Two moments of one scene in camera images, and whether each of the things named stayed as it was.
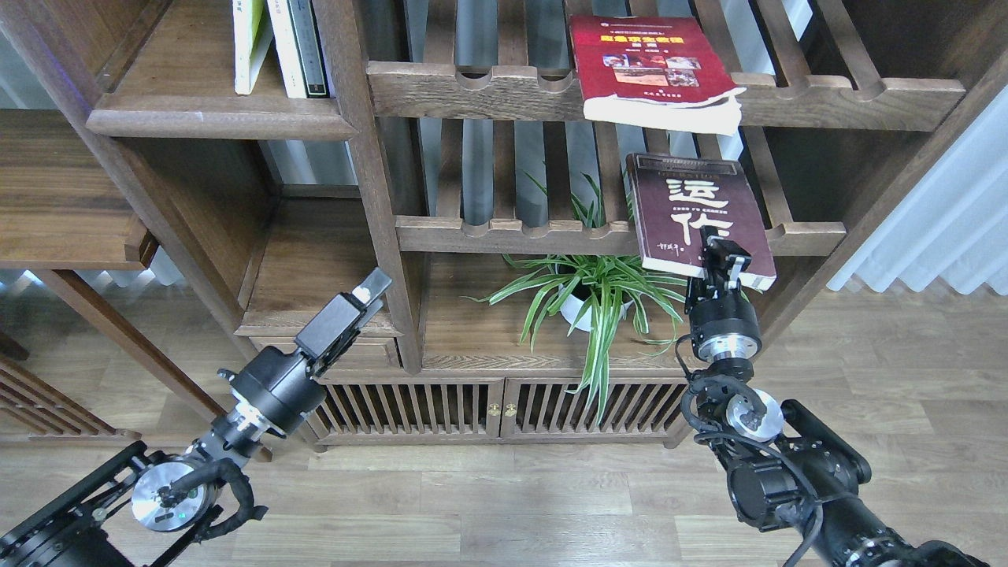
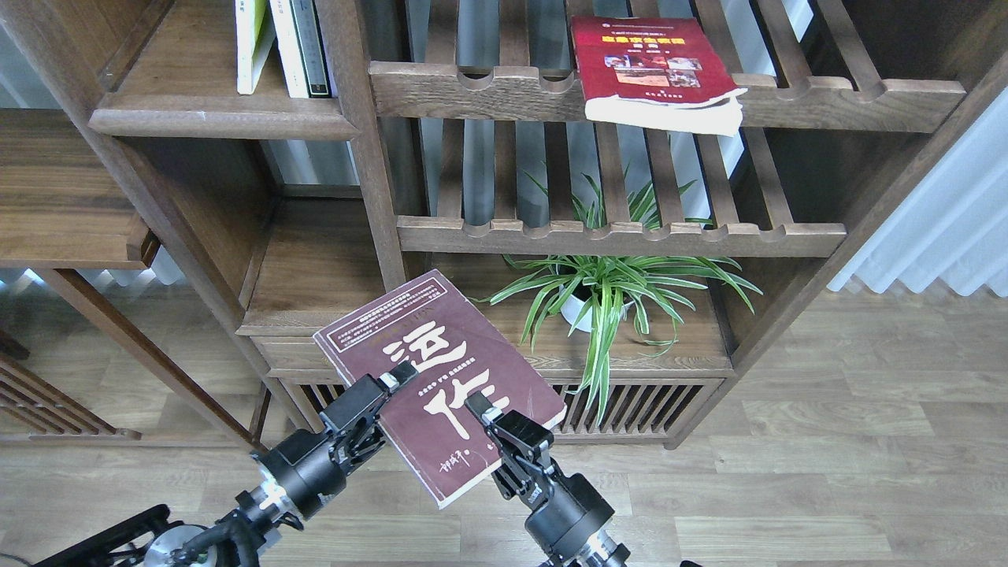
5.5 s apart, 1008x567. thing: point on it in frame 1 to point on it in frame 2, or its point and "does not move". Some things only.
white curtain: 951,220 does not move
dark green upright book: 309,48 does not move
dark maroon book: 675,195 to 457,353
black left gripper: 278,390 to 309,466
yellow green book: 252,35 does not move
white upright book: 287,49 does not move
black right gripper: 724,325 to 566,508
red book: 654,72 does not move
